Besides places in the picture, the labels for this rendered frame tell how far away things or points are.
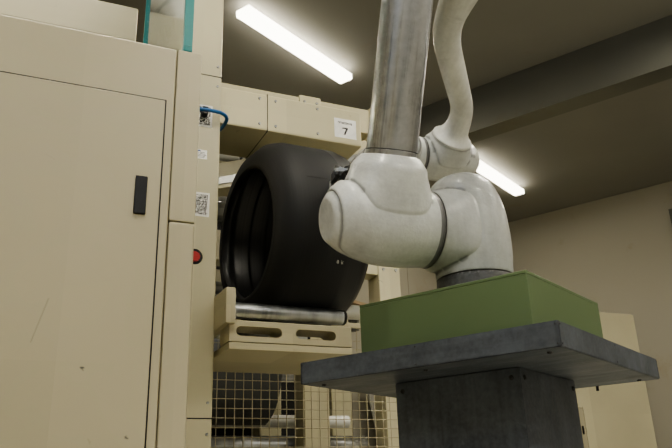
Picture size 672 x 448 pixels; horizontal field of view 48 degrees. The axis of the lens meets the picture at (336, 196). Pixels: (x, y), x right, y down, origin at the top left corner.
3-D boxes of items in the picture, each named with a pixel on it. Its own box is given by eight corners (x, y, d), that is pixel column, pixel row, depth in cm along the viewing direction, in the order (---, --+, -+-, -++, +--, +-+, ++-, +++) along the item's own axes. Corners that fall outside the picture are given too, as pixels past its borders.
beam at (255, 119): (203, 119, 257) (205, 81, 263) (186, 149, 279) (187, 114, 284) (363, 146, 281) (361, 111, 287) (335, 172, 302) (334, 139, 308)
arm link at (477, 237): (533, 271, 145) (518, 168, 154) (452, 264, 139) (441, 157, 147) (486, 292, 159) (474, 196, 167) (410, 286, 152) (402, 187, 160)
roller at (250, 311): (230, 298, 203) (225, 305, 207) (231, 314, 201) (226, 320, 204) (346, 307, 217) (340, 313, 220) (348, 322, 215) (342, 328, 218)
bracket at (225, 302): (225, 322, 196) (226, 286, 200) (188, 350, 230) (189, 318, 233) (237, 323, 197) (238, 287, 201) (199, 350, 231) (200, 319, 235)
